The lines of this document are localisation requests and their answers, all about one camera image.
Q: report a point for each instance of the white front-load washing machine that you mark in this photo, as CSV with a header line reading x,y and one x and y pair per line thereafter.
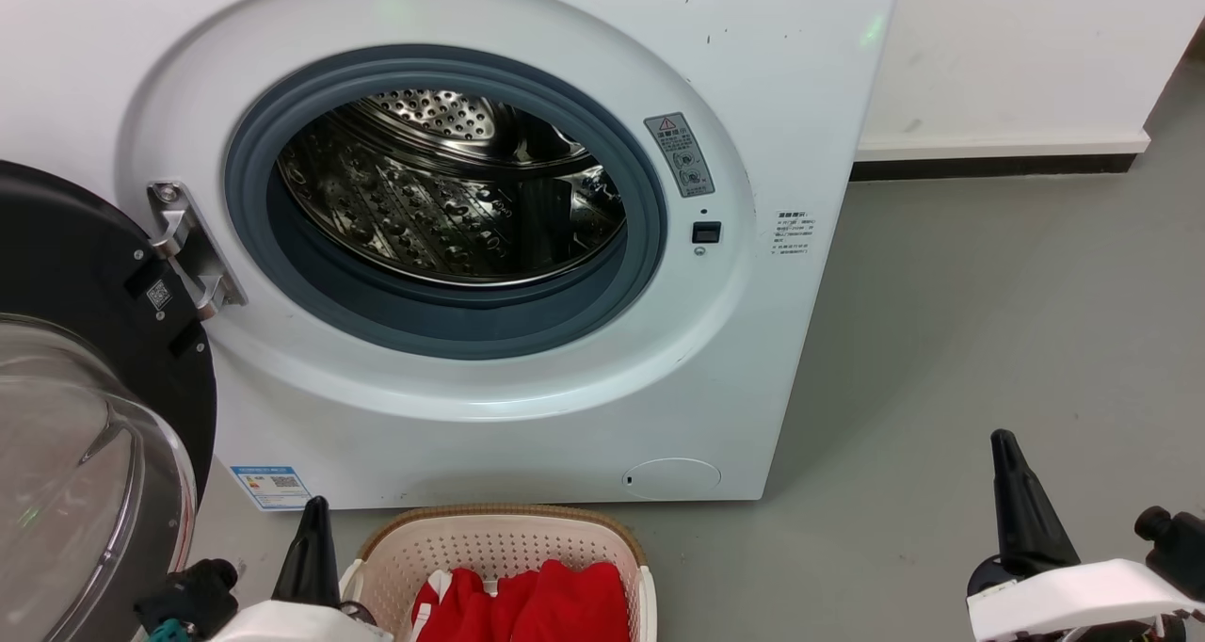
x,y
734,360

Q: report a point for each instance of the black glass washer door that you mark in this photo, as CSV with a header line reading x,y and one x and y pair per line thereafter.
x,y
66,247

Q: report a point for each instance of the silver door hinge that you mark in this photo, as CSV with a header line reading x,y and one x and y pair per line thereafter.
x,y
171,214

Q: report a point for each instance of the white QR sticker on door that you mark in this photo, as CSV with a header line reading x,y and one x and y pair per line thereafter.
x,y
159,295

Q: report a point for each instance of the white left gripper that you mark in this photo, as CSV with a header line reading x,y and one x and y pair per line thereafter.
x,y
301,626

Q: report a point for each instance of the grey warning sticker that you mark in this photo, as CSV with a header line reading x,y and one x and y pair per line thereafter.
x,y
680,154

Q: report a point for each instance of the stainless steel washing machine drum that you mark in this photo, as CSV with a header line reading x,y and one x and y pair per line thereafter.
x,y
424,209

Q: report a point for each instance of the blue energy label sticker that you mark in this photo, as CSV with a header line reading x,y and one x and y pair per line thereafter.
x,y
271,488

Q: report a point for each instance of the red garment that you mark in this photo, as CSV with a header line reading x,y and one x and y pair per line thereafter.
x,y
565,609

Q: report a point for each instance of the white and black baseboard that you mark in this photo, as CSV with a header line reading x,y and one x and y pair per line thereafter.
x,y
998,157

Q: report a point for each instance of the grey rubber door gasket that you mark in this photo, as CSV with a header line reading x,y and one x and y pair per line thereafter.
x,y
442,331

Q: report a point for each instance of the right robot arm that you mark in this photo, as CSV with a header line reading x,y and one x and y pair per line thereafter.
x,y
1177,543

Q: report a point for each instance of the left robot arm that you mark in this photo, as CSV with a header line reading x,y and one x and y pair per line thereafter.
x,y
193,595

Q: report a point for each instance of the round filter cover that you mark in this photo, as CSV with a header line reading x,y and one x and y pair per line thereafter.
x,y
671,479

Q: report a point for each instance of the cream perforated laundry basket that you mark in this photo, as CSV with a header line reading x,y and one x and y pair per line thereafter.
x,y
490,538

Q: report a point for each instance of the small text label sticker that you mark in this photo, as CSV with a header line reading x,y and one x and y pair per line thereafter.
x,y
794,232

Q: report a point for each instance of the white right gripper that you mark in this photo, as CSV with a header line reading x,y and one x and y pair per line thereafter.
x,y
1083,600

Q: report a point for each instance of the black door latch socket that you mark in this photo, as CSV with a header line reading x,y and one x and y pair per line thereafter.
x,y
706,232

